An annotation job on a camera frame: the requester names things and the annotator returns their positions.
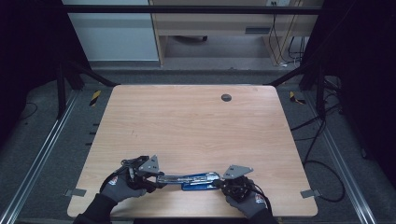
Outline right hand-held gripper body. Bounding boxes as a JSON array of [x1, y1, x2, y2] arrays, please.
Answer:
[[221, 164, 258, 202]]

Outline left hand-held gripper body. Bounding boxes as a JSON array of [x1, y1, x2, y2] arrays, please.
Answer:
[[120, 154, 165, 191]]

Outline person's right hand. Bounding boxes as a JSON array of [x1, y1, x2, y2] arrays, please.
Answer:
[[226, 190, 268, 218]]

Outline person's left hand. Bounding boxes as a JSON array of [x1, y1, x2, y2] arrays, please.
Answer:
[[101, 169, 147, 203]]

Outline yellow black hazard tape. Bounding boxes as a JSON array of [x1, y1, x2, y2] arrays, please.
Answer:
[[89, 90, 102, 107], [289, 91, 306, 105]]

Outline white cabinet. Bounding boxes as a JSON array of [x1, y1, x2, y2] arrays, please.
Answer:
[[62, 0, 160, 62]]

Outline light wooden desk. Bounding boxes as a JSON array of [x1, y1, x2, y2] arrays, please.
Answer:
[[148, 0, 322, 67]]

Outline black curtain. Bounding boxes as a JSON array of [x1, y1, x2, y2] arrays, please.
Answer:
[[303, 0, 396, 183], [0, 0, 92, 147]]

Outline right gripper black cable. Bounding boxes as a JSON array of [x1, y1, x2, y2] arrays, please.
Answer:
[[251, 182, 274, 216]]

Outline grey table corner bracket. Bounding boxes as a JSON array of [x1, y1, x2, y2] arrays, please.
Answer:
[[300, 189, 322, 200], [64, 188, 88, 198]]

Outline looped black floor cable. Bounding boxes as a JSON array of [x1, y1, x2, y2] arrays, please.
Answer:
[[303, 119, 347, 203]]

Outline aluminium floor rail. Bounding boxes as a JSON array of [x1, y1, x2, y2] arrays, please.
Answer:
[[0, 90, 79, 224], [303, 91, 378, 224]]

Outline black cable bundle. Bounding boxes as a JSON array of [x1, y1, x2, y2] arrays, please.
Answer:
[[290, 76, 343, 142]]

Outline black metal frame stand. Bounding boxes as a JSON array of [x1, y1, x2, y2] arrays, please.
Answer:
[[55, 60, 120, 119], [264, 59, 328, 119]]

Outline thin black floor cable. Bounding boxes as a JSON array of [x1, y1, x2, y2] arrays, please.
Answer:
[[20, 102, 38, 121]]

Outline black hanging desk cables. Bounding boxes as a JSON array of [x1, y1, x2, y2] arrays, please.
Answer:
[[268, 2, 306, 67]]

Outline black horizontal frame bar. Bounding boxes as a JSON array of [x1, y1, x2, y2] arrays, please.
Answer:
[[62, 4, 325, 15]]

